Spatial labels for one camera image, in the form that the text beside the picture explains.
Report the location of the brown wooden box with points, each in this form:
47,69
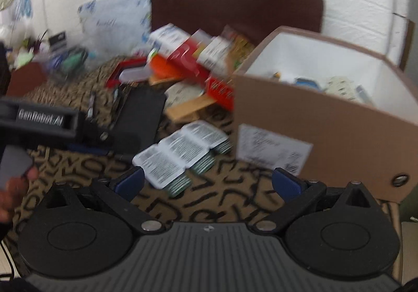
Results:
25,79

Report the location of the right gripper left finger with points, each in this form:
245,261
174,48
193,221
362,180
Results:
117,195

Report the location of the dark brown chair back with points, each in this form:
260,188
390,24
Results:
255,19

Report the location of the floral white cushion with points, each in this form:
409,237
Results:
117,27

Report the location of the brown cardboard box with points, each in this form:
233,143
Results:
327,110

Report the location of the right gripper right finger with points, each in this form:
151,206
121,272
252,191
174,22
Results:
299,196

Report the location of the letter patterned table cloth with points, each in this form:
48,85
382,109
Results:
230,191

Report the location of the red tray box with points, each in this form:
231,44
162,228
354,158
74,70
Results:
128,71

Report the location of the black phone case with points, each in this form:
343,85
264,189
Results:
136,120

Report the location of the person's left hand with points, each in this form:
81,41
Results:
12,196

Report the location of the red snack packet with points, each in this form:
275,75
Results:
221,87

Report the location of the clear plastic container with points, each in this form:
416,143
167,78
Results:
68,63

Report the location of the white product box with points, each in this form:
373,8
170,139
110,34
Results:
167,39

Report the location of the black marker pen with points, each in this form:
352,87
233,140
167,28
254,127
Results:
91,111

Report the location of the floral white insole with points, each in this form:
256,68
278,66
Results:
182,92

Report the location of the red cigarette box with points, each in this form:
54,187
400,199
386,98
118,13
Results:
185,51

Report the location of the white barcode packet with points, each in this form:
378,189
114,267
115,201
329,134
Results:
214,56

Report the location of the gold rectangular box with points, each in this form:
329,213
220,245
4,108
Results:
188,111

